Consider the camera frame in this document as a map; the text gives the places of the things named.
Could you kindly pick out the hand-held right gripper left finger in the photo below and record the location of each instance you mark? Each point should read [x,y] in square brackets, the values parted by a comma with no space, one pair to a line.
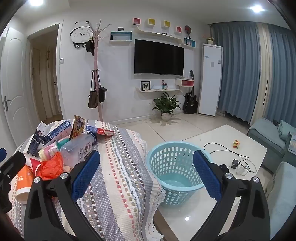
[85,171]

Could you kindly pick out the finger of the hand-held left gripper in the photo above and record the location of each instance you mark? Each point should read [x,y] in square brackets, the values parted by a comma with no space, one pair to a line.
[2,154]
[12,163]

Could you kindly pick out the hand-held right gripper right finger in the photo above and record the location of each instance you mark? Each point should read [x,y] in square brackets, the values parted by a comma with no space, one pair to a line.
[205,173]

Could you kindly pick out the light blue plastic basket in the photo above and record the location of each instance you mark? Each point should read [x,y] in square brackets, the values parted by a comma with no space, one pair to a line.
[178,183]

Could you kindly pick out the pink bottle with grey cap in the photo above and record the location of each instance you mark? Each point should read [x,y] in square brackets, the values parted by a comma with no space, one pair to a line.
[48,151]

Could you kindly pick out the red blue toothpaste box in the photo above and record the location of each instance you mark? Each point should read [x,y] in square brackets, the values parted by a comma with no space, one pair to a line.
[101,131]

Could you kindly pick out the orange white paper cup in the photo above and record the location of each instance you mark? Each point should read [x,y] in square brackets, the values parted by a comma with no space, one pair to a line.
[22,183]

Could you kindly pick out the red paper cup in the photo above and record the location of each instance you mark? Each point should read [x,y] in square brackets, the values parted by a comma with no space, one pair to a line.
[34,165]

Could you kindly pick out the clear plastic bottle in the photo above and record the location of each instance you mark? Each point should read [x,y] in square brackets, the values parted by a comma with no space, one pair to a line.
[76,148]

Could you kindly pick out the black power adapter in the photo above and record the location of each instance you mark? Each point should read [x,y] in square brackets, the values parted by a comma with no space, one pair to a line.
[234,164]

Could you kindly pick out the orange plastic bag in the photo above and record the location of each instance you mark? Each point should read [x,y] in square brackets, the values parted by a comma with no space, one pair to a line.
[50,168]

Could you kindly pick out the white charger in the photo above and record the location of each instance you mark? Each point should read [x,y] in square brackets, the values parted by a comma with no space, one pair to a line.
[240,170]

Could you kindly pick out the crumpled white blue carton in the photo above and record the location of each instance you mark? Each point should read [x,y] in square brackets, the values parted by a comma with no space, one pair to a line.
[38,139]

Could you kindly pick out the striped woven cloth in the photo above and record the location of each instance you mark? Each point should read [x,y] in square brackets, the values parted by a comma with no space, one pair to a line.
[120,185]

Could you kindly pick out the colourful puzzle cube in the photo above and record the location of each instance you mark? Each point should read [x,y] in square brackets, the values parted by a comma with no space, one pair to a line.
[235,143]

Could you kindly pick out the colourful snack packet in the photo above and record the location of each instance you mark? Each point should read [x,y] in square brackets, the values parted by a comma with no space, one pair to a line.
[77,126]

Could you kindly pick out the blue white milk carton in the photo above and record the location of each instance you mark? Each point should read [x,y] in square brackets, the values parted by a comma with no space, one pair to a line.
[57,132]

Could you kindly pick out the teal sofa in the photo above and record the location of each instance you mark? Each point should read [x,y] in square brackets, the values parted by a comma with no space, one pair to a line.
[266,136]

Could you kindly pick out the brown bag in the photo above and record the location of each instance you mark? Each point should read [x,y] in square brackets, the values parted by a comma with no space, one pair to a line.
[93,100]

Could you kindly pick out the black guitar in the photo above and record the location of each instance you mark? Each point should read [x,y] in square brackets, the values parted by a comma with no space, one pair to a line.
[190,103]

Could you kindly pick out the white door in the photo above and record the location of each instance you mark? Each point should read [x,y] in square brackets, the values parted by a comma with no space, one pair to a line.
[13,81]

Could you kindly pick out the green potted plant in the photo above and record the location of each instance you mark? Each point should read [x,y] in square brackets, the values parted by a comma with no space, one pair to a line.
[166,105]

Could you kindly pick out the black bag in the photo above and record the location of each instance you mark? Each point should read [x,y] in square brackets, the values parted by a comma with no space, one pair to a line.
[102,93]

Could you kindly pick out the grey sofa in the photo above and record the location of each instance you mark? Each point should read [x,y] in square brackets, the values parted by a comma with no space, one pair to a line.
[282,197]

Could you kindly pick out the teal cushion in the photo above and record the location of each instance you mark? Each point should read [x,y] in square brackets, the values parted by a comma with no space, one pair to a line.
[285,129]

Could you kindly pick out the white standing air conditioner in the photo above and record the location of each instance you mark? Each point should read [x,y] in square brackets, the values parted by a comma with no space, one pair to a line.
[210,78]

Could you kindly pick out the white floating shelf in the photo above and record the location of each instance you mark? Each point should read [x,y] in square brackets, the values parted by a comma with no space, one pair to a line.
[159,90]

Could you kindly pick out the framed butterfly picture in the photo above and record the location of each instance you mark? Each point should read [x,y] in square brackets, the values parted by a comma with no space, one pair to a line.
[145,85]

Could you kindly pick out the blue curtain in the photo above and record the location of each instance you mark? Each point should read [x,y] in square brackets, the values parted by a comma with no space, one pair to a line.
[238,69]

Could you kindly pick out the pink coat rack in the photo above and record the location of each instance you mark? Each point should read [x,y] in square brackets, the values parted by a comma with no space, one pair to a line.
[97,62]

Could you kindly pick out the cream curtain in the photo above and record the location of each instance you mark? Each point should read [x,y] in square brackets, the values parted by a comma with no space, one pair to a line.
[261,74]

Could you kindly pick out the black hat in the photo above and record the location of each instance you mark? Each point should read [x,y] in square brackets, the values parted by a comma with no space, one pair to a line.
[90,47]

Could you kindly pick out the black television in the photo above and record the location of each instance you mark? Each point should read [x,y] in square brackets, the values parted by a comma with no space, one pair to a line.
[159,56]

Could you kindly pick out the small flower pot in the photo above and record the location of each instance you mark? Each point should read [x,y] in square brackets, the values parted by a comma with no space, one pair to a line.
[210,41]

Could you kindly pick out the red round paddle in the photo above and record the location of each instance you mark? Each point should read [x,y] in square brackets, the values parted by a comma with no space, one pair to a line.
[187,29]

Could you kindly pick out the ceiling light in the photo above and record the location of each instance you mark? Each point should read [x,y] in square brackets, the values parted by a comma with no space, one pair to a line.
[256,8]
[35,1]

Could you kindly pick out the white red wall box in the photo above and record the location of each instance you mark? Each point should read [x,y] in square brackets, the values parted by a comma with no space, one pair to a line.
[184,82]

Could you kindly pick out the blue box wall shelf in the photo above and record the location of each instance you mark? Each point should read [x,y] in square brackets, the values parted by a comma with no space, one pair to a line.
[194,42]
[110,36]

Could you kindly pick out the panda wall clock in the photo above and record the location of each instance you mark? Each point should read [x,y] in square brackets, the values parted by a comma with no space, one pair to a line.
[79,34]

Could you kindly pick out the curved white wall shelf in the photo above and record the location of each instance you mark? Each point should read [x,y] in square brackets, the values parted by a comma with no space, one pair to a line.
[159,34]

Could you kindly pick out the red wall cube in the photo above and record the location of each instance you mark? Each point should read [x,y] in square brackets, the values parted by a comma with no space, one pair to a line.
[179,29]

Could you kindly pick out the yellow wall cube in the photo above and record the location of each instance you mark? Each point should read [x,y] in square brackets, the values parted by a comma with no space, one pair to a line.
[151,22]
[167,23]

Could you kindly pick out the pink wall cube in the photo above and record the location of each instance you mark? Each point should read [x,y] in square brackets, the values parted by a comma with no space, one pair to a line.
[137,20]

